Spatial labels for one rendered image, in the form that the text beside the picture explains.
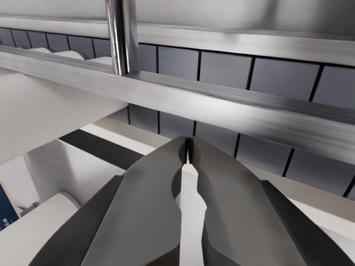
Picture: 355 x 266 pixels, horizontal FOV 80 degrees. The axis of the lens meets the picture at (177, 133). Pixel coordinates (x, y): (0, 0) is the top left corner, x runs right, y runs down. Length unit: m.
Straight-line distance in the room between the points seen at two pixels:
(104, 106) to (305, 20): 0.17
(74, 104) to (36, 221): 0.30
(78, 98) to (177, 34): 0.09
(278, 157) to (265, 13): 0.11
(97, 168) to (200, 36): 0.23
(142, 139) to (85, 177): 0.20
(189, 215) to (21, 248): 0.26
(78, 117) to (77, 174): 0.22
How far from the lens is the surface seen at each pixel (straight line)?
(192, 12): 0.22
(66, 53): 0.25
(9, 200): 0.65
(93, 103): 0.18
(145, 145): 0.18
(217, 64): 0.16
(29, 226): 0.44
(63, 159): 0.40
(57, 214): 0.44
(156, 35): 0.19
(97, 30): 0.23
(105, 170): 0.31
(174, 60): 0.18
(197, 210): 0.33
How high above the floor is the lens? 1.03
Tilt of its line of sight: 49 degrees down
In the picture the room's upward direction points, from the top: 129 degrees counter-clockwise
